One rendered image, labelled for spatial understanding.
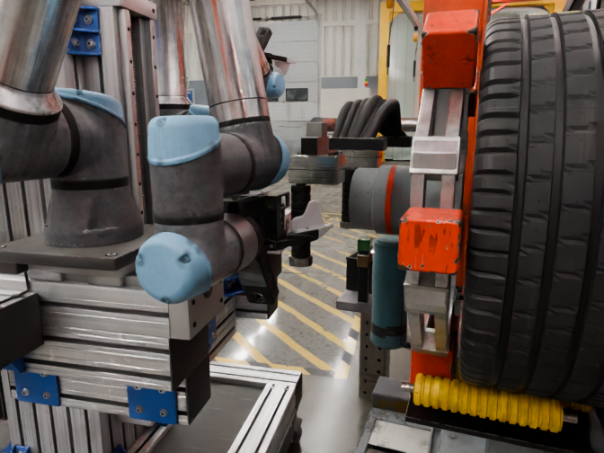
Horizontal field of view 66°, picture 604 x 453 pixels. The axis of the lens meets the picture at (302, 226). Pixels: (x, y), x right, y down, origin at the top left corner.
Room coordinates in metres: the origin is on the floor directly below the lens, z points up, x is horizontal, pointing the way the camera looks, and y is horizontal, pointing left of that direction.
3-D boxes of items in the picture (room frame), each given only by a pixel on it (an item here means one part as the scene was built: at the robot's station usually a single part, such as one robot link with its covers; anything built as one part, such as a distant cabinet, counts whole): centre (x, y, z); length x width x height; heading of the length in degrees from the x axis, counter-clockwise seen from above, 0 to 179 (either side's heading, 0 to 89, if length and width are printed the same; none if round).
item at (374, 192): (0.93, -0.21, 0.85); 0.21 x 0.14 x 0.14; 70
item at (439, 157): (0.91, -0.28, 0.85); 0.54 x 0.07 x 0.54; 160
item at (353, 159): (1.14, -0.14, 0.93); 0.09 x 0.05 x 0.05; 70
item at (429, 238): (0.61, -0.17, 0.85); 0.09 x 0.08 x 0.07; 160
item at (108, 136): (0.75, 0.35, 0.98); 0.13 x 0.12 x 0.14; 154
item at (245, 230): (0.58, 0.10, 0.85); 0.08 x 0.05 x 0.08; 70
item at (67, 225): (0.76, 0.34, 0.87); 0.15 x 0.15 x 0.10
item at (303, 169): (0.82, -0.03, 0.93); 0.09 x 0.05 x 0.05; 70
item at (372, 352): (1.62, -0.27, 0.21); 0.10 x 0.10 x 0.42; 70
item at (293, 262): (0.83, 0.00, 0.83); 0.04 x 0.04 x 0.16
